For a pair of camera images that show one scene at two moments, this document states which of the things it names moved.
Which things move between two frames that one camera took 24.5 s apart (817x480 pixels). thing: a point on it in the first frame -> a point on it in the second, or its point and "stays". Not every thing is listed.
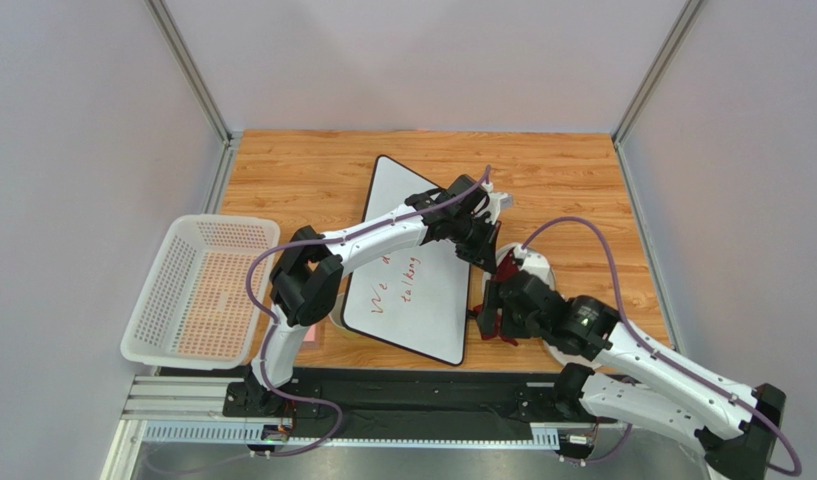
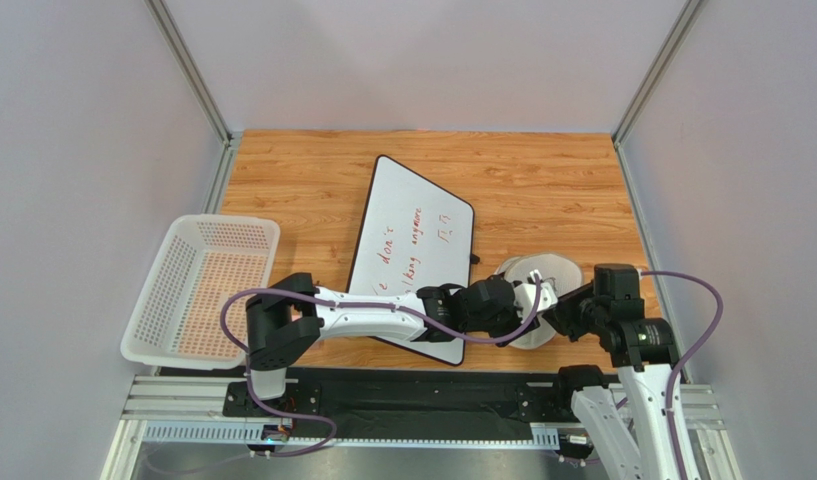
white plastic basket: x=198 y=312 stays
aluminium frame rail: x=189 y=409 stays
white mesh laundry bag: x=556 y=352 -> x=563 y=272
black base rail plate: x=462 y=401 stays
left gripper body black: x=478 y=237 -> x=498 y=326
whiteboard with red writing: x=420 y=297 stays
